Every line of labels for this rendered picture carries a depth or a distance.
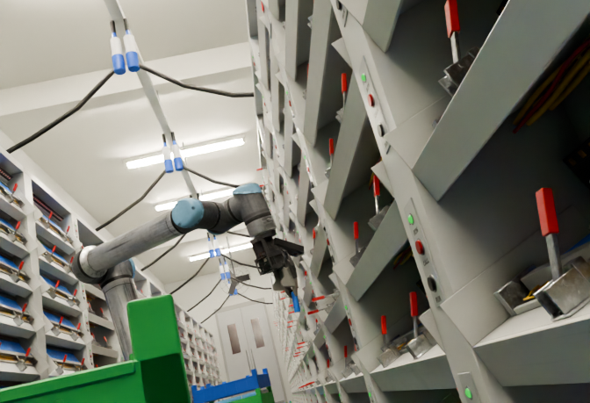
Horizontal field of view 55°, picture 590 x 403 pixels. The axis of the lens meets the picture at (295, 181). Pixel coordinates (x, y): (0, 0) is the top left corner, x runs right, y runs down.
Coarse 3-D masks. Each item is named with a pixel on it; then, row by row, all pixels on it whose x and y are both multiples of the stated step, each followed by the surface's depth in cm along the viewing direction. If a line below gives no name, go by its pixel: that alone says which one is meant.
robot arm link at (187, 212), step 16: (176, 208) 171; (192, 208) 168; (208, 208) 173; (144, 224) 181; (160, 224) 176; (176, 224) 170; (192, 224) 169; (208, 224) 174; (112, 240) 188; (128, 240) 183; (144, 240) 179; (160, 240) 178; (80, 256) 193; (96, 256) 191; (112, 256) 187; (128, 256) 186; (80, 272) 193; (96, 272) 194
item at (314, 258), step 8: (312, 200) 145; (320, 224) 147; (320, 232) 152; (320, 240) 158; (312, 248) 185; (320, 248) 164; (328, 248) 183; (304, 256) 201; (312, 256) 183; (320, 256) 171; (328, 256) 197; (312, 264) 191; (320, 264) 178
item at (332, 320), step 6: (330, 276) 138; (336, 282) 138; (330, 300) 196; (336, 300) 148; (342, 300) 140; (324, 306) 195; (336, 306) 153; (342, 306) 145; (324, 312) 194; (330, 312) 167; (336, 312) 158; (342, 312) 149; (324, 318) 194; (330, 318) 174; (336, 318) 164; (342, 318) 155; (330, 324) 181; (336, 324) 170; (330, 330) 189
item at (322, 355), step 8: (272, 152) 292; (272, 160) 290; (272, 168) 289; (280, 192) 284; (280, 200) 283; (280, 208) 281; (288, 232) 277; (288, 240) 276; (304, 272) 270; (304, 280) 269; (304, 304) 265; (312, 304) 265; (312, 320) 262; (320, 352) 257; (320, 360) 256; (320, 368) 255; (328, 392) 251; (328, 400) 250; (336, 400) 250
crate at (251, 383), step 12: (252, 372) 242; (264, 372) 259; (228, 384) 243; (240, 384) 242; (252, 384) 241; (264, 384) 249; (192, 396) 245; (204, 396) 244; (216, 396) 243; (228, 396) 249
